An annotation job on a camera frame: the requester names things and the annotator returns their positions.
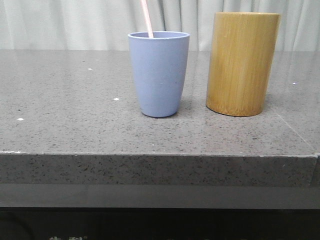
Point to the blue plastic cup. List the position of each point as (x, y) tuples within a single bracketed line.
[(159, 68)]

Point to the bamboo cylinder holder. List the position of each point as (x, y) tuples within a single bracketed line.
[(242, 50)]

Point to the white curtain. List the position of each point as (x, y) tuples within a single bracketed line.
[(105, 24)]

